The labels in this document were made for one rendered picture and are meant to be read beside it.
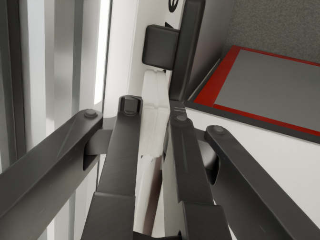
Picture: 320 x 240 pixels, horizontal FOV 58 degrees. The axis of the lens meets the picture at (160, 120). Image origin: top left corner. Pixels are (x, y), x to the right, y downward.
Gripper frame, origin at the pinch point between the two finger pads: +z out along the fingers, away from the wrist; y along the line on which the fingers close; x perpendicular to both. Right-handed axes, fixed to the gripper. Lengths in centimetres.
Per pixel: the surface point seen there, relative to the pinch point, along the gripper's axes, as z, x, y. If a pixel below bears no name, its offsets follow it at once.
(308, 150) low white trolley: 11.8, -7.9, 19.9
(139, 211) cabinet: 16.2, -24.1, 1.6
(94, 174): 1.9, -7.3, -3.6
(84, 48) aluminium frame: -0.7, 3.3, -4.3
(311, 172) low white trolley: 11.4, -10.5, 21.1
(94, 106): 1.3, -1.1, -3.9
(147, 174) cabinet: 16.9, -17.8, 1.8
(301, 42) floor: 81, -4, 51
